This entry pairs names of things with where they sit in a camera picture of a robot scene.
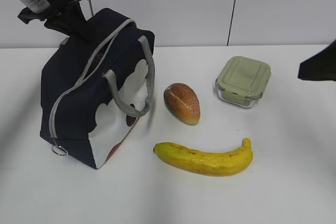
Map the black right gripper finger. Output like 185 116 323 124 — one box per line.
298 40 336 81

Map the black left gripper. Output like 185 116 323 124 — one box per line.
18 0 94 42

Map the navy white lunch bag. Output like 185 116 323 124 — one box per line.
40 8 155 169

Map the glass container green lid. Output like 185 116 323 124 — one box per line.
215 56 271 108

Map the metal zipper pull ring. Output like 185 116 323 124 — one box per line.
50 140 69 157

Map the yellow banana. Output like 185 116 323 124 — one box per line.
153 138 253 176

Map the brown bread roll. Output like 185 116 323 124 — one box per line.
163 83 201 125

